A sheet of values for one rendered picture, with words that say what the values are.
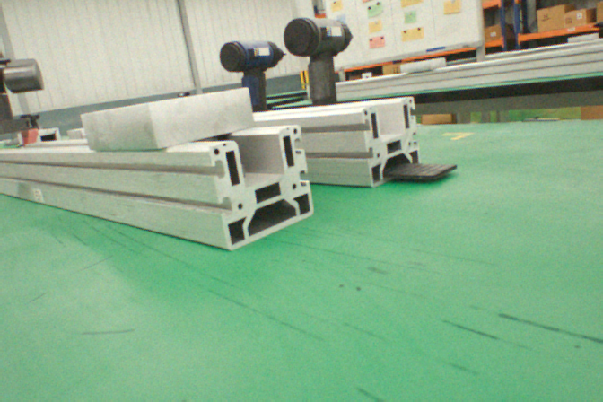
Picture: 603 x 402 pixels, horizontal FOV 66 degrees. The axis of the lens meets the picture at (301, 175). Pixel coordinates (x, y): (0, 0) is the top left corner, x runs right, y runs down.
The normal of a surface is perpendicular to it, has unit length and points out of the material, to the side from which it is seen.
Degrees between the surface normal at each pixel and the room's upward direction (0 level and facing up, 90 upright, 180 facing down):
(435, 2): 90
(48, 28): 90
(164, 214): 90
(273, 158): 90
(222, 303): 0
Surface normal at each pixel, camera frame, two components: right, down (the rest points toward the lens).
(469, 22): -0.77, 0.24
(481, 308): -0.15, -0.97
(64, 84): 0.61, 0.06
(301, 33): -0.51, 0.25
